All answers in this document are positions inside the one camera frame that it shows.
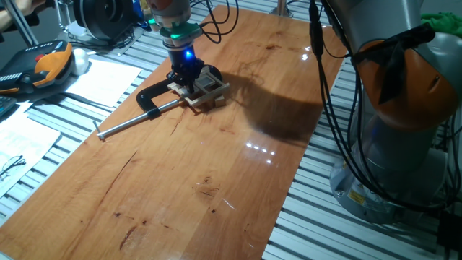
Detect black velcro strap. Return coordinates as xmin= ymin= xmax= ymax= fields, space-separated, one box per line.
xmin=352 ymin=22 xmax=437 ymax=105

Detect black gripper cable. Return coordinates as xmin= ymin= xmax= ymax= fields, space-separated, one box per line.
xmin=191 ymin=0 xmax=240 ymax=45

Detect black eyeglasses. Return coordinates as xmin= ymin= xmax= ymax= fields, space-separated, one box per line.
xmin=0 ymin=155 xmax=27 ymax=181

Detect aluminium frame post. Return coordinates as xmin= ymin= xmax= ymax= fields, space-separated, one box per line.
xmin=2 ymin=0 xmax=39 ymax=47
xmin=269 ymin=0 xmax=294 ymax=18

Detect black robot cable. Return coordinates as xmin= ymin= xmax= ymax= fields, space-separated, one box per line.
xmin=344 ymin=53 xmax=452 ymax=212

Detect thin metal rod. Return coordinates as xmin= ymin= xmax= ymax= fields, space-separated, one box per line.
xmin=48 ymin=0 xmax=73 ymax=32

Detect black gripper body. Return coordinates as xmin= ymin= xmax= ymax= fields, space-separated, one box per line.
xmin=168 ymin=43 xmax=206 ymax=81

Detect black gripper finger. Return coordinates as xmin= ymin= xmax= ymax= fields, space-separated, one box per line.
xmin=166 ymin=71 xmax=193 ymax=95
xmin=190 ymin=61 xmax=206 ymax=95

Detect person's bare forearm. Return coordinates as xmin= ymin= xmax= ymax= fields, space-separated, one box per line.
xmin=0 ymin=0 xmax=48 ymax=32

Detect black C-clamp with steel screw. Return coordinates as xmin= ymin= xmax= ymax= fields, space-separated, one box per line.
xmin=92 ymin=64 xmax=227 ymax=142

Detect thick black cable with plug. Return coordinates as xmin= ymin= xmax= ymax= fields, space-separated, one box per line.
xmin=308 ymin=0 xmax=448 ymax=214

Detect white paper sheet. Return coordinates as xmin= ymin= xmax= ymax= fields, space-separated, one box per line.
xmin=64 ymin=58 xmax=144 ymax=108
xmin=0 ymin=110 xmax=61 ymax=199

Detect miniature wooden sliding window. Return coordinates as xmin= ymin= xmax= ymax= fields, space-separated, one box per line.
xmin=167 ymin=65 xmax=231 ymax=108

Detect green cloth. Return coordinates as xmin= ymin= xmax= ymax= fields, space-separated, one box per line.
xmin=420 ymin=12 xmax=462 ymax=39

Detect black filament spool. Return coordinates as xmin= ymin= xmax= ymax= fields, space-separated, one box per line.
xmin=73 ymin=0 xmax=135 ymax=41

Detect black spool cable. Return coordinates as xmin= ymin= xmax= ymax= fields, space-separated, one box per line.
xmin=70 ymin=28 xmax=145 ymax=51

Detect large wooden board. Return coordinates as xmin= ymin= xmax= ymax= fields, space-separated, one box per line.
xmin=0 ymin=4 xmax=347 ymax=260

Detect black orange teach pendant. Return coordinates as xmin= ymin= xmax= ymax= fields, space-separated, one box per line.
xmin=0 ymin=39 xmax=74 ymax=95

